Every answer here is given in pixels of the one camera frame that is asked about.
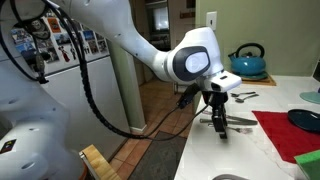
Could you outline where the silver butter knife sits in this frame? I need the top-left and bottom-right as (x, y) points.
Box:
(201, 110), (258, 124)
(199, 119), (258, 126)

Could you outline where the white refrigerator with photos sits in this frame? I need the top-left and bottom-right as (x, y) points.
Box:
(0, 9), (131, 161)

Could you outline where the red cloth mat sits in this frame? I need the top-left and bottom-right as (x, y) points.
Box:
(253, 111), (320, 163)

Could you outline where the silver fork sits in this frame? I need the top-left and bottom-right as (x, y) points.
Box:
(207, 123), (253, 134)

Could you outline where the dark floor mat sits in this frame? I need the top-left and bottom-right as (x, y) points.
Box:
(128, 131), (186, 180)

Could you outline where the blue tea kettle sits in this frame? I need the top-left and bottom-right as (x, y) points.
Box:
(228, 43), (267, 80)

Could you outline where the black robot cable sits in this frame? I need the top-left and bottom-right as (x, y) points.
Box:
(0, 0), (214, 142)

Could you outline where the wooden block on cart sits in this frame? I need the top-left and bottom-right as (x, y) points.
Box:
(79, 145), (121, 180)

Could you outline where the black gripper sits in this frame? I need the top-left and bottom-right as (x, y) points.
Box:
(202, 91), (228, 139)

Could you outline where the silver spoon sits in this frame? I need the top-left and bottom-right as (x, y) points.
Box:
(235, 94), (259, 103)
(230, 92), (256, 98)

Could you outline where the black round plate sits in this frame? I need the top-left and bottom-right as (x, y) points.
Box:
(288, 109), (320, 133)

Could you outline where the green sponge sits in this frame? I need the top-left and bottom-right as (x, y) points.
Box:
(294, 150), (320, 180)

